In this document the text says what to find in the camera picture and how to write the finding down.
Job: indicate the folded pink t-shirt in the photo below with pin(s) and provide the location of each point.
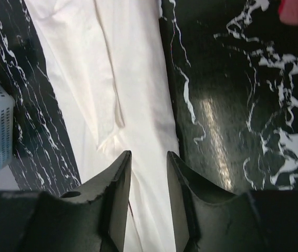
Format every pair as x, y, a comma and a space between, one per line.
288, 12

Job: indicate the white Coca-Cola t-shirt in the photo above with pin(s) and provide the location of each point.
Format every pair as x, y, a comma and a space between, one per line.
105, 62

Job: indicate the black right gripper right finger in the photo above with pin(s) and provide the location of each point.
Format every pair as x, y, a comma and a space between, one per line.
208, 218

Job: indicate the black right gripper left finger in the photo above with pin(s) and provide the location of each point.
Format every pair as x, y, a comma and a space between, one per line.
92, 217

